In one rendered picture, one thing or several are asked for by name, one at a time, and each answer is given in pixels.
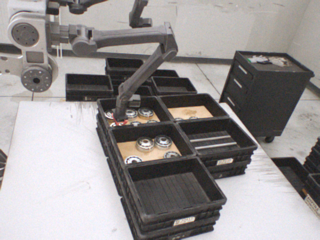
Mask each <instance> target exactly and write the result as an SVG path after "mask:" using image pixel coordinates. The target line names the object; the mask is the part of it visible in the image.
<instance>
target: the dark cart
mask: <svg viewBox="0 0 320 240"><path fill-rule="evenodd" d="M255 55H256V56H257V57H259V56H260V55H261V56H262V57H266V58H267V59H268V58H270V57H278V58H284V60H289V61H290V63H291V65H292V66H283V67H281V66H279V65H275V64H271V63H266V64H263V63H258V62H250V61H248V60H247V59H252V58H253V56H255ZM262 57H261V58H262ZM313 73H314V72H313V71H311V70H310V69H309V68H307V67H306V66H304V65H303V64H302V63H300V62H299V61H297V60H295V58H293V57H292V56H290V55H289V54H287V53H277V52H261V51H244V50H236V51H235V54H234V58H233V60H232V63H231V66H230V70H229V72H228V75H227V78H226V81H225V85H224V86H223V90H222V93H221V97H220V100H219V102H218V103H227V104H228V105H229V107H230V108H231V109H232V110H233V112H234V113H235V115H237V117H238V118H239V119H240V121H241V122H242V123H243V124H244V126H245V128H247V129H248V131H249V133H250V134H251V135H252V136H253V137H265V141H266V142H267V143H270V142H272V141H273V140H274V137H275V136H281V135H282V133H283V130H284V129H285V127H286V125H287V123H288V122H289V119H290V117H291V115H292V113H293V112H294V109H295V107H296V106H297V104H298V102H299V100H300V98H301V96H302V94H303V92H304V91H305V88H306V86H307V85H308V83H309V81H310V79H311V77H312V75H313Z"/></svg>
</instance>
